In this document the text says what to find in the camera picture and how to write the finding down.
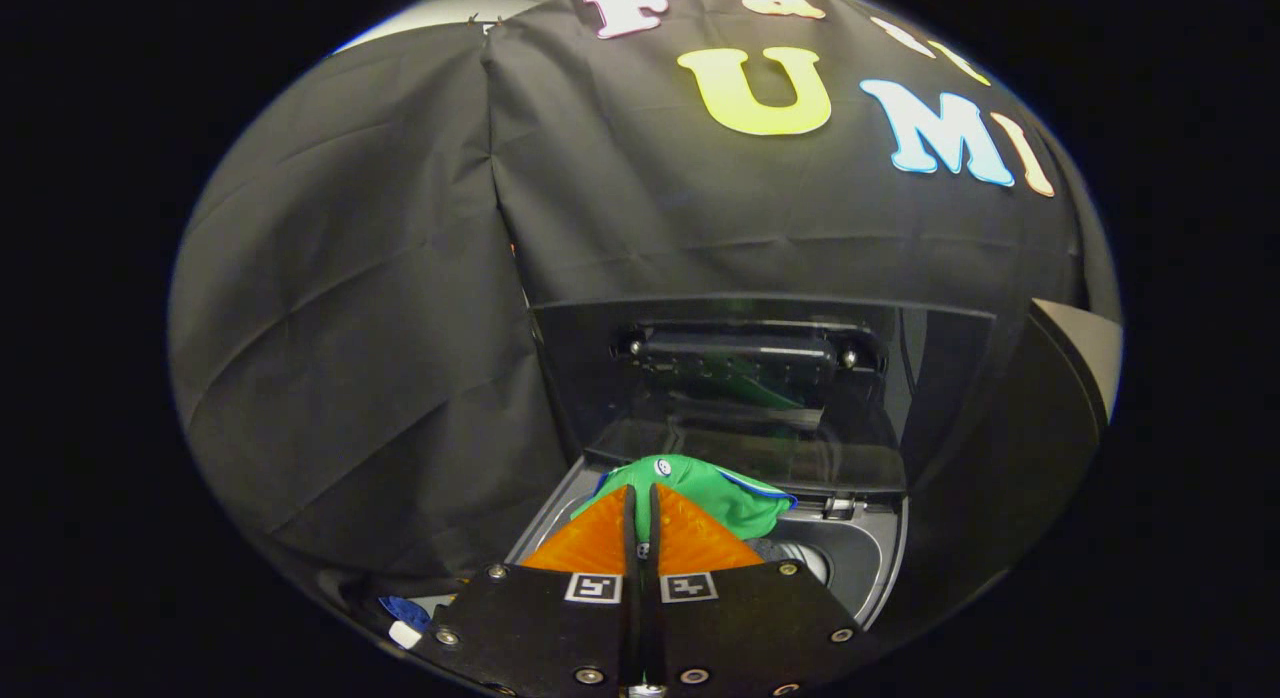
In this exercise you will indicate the black backdrop cloth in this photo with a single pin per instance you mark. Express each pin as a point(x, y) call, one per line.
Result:
point(350, 328)

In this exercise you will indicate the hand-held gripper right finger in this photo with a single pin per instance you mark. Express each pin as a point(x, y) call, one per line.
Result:
point(740, 628)

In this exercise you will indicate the small blue white object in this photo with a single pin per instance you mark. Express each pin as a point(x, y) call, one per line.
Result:
point(405, 618)

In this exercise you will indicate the grey white cabinet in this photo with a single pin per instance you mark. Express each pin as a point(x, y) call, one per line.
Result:
point(1000, 498)

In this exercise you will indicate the green polo shirt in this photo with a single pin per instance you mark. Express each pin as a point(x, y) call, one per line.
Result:
point(725, 498)

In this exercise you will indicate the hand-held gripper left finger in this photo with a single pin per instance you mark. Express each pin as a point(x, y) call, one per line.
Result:
point(540, 628)

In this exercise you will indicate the dark washing machine lid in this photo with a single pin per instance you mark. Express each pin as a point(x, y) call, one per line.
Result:
point(940, 378)

